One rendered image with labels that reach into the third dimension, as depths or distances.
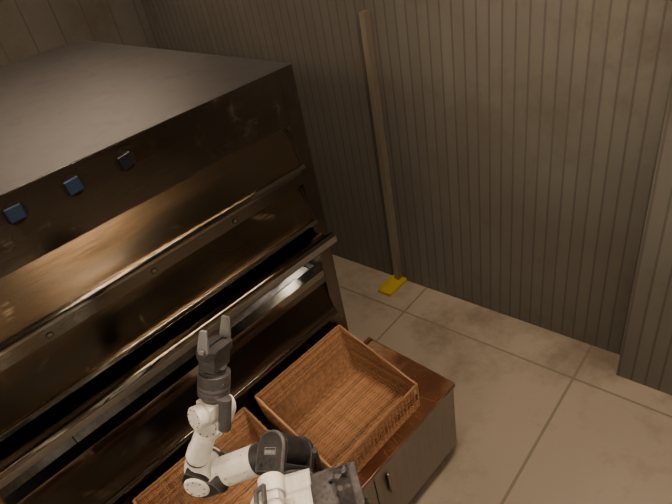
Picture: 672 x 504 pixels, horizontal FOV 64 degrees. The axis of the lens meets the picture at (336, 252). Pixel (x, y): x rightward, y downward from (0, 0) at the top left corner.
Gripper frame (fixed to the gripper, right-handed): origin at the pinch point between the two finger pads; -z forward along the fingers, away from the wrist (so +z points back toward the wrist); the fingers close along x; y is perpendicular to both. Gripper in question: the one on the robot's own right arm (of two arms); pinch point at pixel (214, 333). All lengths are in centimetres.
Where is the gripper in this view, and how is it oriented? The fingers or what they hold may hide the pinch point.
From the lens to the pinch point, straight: 145.4
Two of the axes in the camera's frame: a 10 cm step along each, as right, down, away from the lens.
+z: -0.8, 9.6, 2.8
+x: -3.3, 2.4, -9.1
